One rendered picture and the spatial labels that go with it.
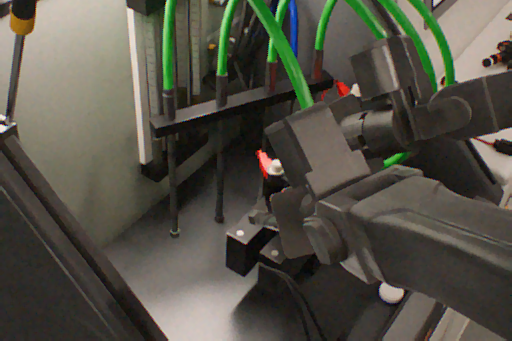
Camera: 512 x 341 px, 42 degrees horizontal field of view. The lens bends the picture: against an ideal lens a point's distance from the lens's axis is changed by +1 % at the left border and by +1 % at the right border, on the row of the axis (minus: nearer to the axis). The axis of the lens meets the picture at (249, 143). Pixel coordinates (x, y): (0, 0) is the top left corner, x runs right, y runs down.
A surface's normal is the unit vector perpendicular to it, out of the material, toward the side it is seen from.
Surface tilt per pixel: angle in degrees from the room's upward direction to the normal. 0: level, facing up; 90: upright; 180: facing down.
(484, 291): 100
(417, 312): 0
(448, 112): 65
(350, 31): 90
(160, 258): 0
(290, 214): 46
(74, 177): 90
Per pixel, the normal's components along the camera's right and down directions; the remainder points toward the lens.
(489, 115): -0.51, 0.15
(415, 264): -0.89, 0.37
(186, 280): 0.04, -0.76
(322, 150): 0.14, -0.19
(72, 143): 0.82, 0.40
